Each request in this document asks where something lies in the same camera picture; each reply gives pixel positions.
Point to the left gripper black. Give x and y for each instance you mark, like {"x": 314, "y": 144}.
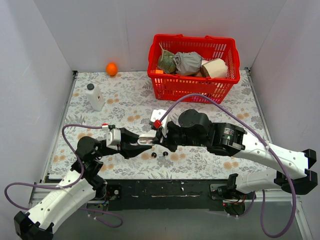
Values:
{"x": 122, "y": 142}

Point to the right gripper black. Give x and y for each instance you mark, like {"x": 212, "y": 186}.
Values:
{"x": 164, "y": 136}

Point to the white earbud charging case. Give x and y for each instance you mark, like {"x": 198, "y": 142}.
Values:
{"x": 146, "y": 139}

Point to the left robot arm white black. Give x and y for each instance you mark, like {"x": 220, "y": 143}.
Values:
{"x": 81, "y": 183}

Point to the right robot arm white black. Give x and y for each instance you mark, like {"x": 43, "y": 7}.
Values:
{"x": 287, "y": 170}

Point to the floral table cloth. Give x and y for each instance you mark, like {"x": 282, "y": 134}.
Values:
{"x": 129, "y": 101}

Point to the red plastic shopping basket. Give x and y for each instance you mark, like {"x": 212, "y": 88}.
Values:
{"x": 171, "y": 87}

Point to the white bottle black cap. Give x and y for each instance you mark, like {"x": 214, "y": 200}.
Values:
{"x": 94, "y": 96}

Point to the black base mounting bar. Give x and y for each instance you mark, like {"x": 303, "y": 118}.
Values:
{"x": 172, "y": 194}

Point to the orange fruit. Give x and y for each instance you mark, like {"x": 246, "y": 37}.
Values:
{"x": 111, "y": 69}

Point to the grey crumpled bag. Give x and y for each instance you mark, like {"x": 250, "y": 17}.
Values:
{"x": 187, "y": 63}

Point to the beige paper roll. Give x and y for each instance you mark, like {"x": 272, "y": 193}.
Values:
{"x": 216, "y": 68}

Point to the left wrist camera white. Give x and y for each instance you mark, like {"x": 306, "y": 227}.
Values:
{"x": 113, "y": 134}

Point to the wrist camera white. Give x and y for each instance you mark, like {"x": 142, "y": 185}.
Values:
{"x": 156, "y": 115}
{"x": 113, "y": 134}

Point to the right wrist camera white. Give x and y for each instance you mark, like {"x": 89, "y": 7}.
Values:
{"x": 156, "y": 115}

